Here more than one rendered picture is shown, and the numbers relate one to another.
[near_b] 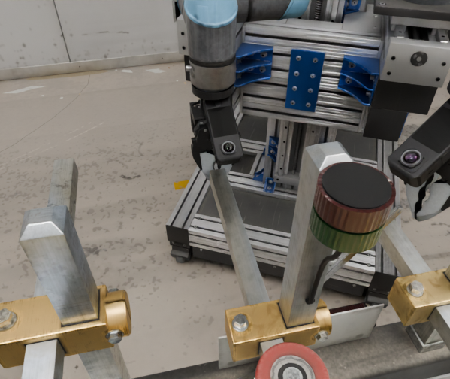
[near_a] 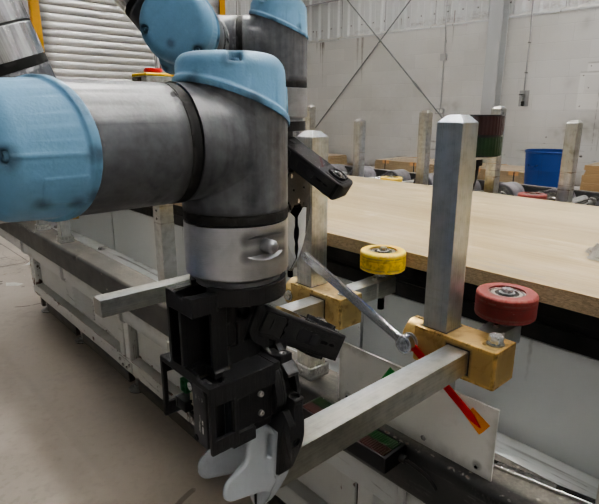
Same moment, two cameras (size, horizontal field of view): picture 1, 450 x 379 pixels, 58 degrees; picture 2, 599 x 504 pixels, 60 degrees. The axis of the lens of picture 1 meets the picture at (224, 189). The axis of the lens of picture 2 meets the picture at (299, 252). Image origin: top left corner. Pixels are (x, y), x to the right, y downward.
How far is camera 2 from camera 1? 0.87 m
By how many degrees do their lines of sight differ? 100
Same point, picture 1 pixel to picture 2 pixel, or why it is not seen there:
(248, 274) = (434, 362)
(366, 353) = not seen: hidden behind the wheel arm
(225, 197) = (333, 416)
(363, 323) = (351, 372)
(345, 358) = not seen: hidden behind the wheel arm
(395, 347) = (335, 383)
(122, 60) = not seen: outside the picture
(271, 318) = (464, 332)
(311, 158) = (470, 122)
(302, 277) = (463, 247)
